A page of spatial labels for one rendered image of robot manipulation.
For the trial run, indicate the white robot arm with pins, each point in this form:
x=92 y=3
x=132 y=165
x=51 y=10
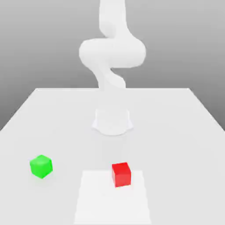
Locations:
x=112 y=52

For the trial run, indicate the small red cube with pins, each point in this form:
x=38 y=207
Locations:
x=121 y=174

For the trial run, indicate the small green cube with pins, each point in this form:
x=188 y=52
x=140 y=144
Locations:
x=41 y=167

